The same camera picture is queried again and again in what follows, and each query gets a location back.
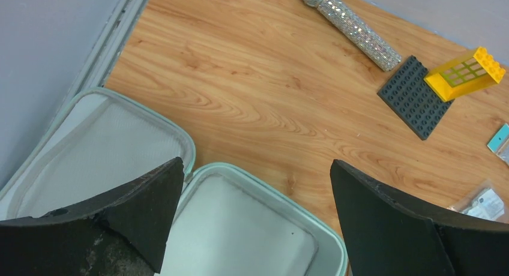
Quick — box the mint green medicine kit case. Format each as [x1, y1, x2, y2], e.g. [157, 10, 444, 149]
[1, 88, 348, 275]

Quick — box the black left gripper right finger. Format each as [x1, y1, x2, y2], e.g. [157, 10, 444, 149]
[330, 160, 508, 275]

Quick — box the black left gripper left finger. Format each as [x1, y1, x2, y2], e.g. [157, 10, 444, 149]
[1, 157, 184, 275]

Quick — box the clear bag of pads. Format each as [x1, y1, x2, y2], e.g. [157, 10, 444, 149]
[448, 180, 508, 224]

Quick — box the teal header plastic packet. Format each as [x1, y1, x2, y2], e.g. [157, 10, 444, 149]
[487, 123, 508, 165]

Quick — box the glitter silver microphone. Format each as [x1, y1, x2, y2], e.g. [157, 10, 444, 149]
[303, 0, 402, 71]

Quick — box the dark grey brick baseplate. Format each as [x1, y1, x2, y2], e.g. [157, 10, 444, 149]
[378, 55, 453, 140]

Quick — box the yellow toy window brick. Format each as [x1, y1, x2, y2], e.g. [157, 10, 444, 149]
[424, 46, 506, 102]

